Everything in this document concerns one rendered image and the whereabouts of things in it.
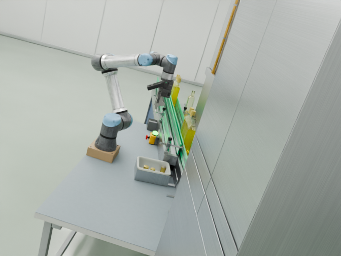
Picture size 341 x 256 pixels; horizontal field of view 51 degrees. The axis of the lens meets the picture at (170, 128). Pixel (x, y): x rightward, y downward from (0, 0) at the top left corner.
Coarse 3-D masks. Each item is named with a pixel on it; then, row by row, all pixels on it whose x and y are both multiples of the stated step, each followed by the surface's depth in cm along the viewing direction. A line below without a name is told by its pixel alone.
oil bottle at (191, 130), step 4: (188, 128) 251; (192, 128) 250; (188, 132) 251; (192, 132) 251; (184, 136) 257; (188, 136) 252; (192, 136) 253; (184, 140) 254; (188, 140) 254; (192, 140) 254; (184, 144) 254; (188, 144) 255; (188, 148) 256; (188, 152) 258
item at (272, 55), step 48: (288, 0) 91; (336, 0) 69; (240, 48) 119; (288, 48) 84; (240, 96) 109; (288, 96) 79; (192, 144) 151; (240, 144) 100; (192, 192) 135; (240, 192) 93; (240, 240) 86
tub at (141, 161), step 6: (138, 156) 241; (138, 162) 233; (144, 162) 243; (150, 162) 244; (156, 162) 244; (162, 162) 245; (138, 168) 228; (150, 168) 245; (156, 168) 245; (168, 168) 238; (162, 174) 231; (168, 174) 230
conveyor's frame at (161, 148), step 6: (156, 90) 386; (156, 114) 331; (162, 132) 282; (162, 138) 271; (162, 144) 263; (162, 150) 257; (162, 156) 252; (180, 162) 242; (174, 168) 251; (180, 168) 235; (180, 174) 230
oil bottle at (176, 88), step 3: (180, 78) 343; (177, 81) 345; (180, 81) 345; (177, 84) 346; (174, 87) 346; (177, 87) 346; (174, 90) 346; (177, 90) 347; (174, 93) 348; (177, 93) 348; (171, 96) 352; (174, 96) 349; (177, 96) 349; (174, 99) 350; (174, 102) 351; (174, 105) 352
